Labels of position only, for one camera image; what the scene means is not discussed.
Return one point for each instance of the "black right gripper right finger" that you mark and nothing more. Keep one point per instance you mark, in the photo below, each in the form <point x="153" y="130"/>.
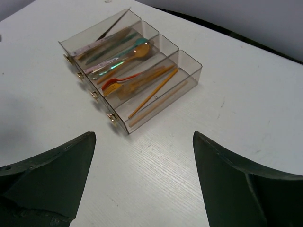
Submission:
<point x="238" y="192"/>

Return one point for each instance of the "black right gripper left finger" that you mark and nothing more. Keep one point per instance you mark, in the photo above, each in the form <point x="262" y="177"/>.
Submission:
<point x="45" y="190"/>

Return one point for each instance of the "orange chopstick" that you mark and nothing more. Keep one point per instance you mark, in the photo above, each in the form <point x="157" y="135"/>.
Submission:
<point x="153" y="92"/>
<point x="156" y="105"/>

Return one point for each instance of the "red-orange plastic fork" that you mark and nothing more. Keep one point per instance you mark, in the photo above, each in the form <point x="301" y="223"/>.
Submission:
<point x="114" y="80"/>

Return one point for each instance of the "pink handled metal knife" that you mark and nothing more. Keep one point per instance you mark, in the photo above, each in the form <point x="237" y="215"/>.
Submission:
<point x="99" y="42"/>

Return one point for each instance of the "orange plastic spoon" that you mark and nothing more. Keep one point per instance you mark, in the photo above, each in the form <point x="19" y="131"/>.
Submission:
<point x="138" y="52"/>

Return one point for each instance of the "iridescent metal spoon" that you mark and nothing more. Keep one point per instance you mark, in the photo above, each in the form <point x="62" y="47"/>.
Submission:
<point x="94" y="75"/>

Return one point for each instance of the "orange plastic knife top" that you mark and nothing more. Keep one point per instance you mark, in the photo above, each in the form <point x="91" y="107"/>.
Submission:
<point x="89" y="52"/>

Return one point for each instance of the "clear four-compartment organizer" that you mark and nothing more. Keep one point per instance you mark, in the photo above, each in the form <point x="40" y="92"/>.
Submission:
<point x="163" y="52"/>

